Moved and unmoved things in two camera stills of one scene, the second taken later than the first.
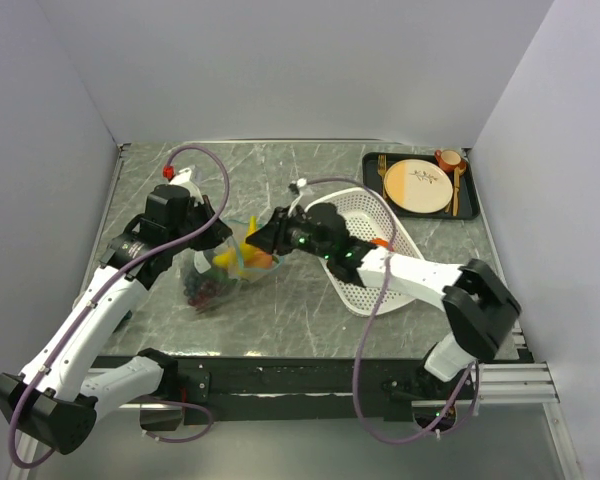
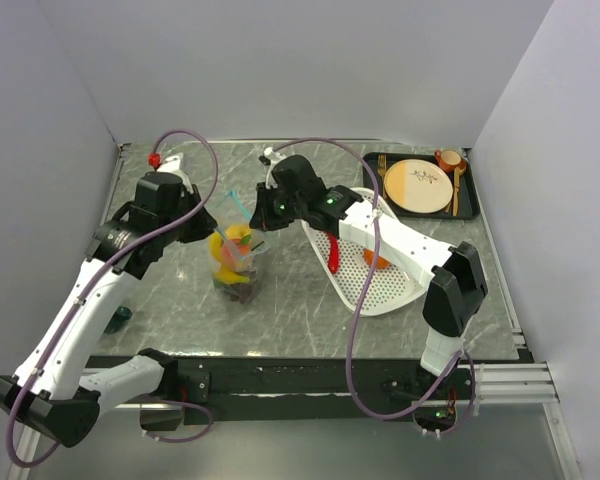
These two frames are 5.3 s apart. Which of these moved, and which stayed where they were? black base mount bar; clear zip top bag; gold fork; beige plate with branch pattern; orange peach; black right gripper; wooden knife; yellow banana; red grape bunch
Moved: yellow banana; orange peach; clear zip top bag; red grape bunch; black right gripper
Stayed: wooden knife; gold fork; black base mount bar; beige plate with branch pattern
